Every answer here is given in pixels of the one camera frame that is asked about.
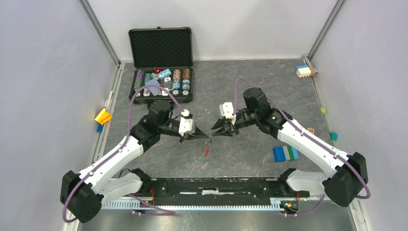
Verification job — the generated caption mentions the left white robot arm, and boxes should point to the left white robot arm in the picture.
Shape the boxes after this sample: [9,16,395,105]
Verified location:
[60,100,208,223]

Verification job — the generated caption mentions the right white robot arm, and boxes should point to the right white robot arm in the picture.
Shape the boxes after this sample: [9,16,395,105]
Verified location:
[212,88,371,207]

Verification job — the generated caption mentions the blue green white brick block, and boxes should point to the blue green white brick block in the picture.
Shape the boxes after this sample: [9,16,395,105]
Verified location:
[272,146,299,163]

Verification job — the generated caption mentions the black poker chip case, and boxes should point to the black poker chip case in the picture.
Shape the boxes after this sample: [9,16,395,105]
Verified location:
[128,27,194,104]

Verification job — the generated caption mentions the wooden letter H cube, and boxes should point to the wooden letter H cube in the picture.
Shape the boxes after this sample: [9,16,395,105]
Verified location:
[307,128,315,134]

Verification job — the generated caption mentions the yellow orange toy block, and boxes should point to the yellow orange toy block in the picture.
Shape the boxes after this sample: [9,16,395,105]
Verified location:
[94,108,112,125]

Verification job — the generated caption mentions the white blue brown brick block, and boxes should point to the white blue brown brick block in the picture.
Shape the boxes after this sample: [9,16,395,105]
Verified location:
[295,64,318,77]

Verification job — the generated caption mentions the small teal cube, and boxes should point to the small teal cube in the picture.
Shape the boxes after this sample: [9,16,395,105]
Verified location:
[329,131,338,142]

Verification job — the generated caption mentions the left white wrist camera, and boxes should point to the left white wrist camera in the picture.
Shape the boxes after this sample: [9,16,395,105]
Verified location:
[178,109,196,136]

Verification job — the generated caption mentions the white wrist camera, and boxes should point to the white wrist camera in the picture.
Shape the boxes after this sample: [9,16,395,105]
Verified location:
[178,109,196,136]
[219,102,236,125]

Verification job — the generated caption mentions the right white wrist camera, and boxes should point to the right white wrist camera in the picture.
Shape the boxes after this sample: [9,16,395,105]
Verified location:
[219,102,236,125]

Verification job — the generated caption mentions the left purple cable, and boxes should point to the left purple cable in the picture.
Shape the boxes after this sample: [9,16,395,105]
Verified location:
[62,85,189,223]

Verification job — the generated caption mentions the purple cable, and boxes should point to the purple cable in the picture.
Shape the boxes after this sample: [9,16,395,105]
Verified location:
[62,85,189,223]
[233,78,371,200]

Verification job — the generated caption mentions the white slotted cable duct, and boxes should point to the white slotted cable duct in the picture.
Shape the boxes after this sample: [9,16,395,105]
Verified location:
[102,198,284,211]

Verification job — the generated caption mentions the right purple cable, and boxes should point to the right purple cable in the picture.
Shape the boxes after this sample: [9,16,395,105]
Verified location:
[233,78,371,200]

